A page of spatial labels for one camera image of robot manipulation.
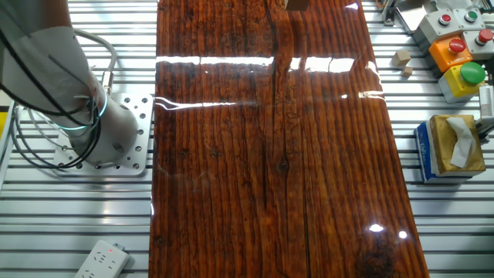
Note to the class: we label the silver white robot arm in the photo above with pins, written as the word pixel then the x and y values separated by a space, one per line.
pixel 112 131

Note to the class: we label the tiny tan wooden block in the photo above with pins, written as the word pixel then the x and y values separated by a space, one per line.
pixel 407 72

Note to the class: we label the glossy wood grain mat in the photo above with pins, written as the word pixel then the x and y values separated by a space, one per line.
pixel 270 173

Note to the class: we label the blue white tissue pack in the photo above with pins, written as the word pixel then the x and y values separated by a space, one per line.
pixel 422 154

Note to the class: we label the white power strip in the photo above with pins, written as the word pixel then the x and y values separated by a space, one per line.
pixel 102 262

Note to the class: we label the gold tissue box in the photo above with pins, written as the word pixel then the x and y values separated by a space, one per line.
pixel 444 146

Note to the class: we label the orange box red button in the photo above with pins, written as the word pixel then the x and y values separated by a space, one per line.
pixel 444 58

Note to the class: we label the yellow box green button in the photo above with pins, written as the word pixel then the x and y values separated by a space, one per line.
pixel 455 87

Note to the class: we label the grey box red button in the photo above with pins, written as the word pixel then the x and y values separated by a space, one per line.
pixel 432 29
pixel 478 48

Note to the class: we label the white tissue sheet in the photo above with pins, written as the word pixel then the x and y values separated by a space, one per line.
pixel 463 146

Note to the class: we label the grey box green button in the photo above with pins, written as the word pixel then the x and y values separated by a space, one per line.
pixel 471 16

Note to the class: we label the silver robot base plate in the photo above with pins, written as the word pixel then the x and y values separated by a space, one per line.
pixel 141 127

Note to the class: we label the small metal bracket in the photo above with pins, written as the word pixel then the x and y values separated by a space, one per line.
pixel 389 17

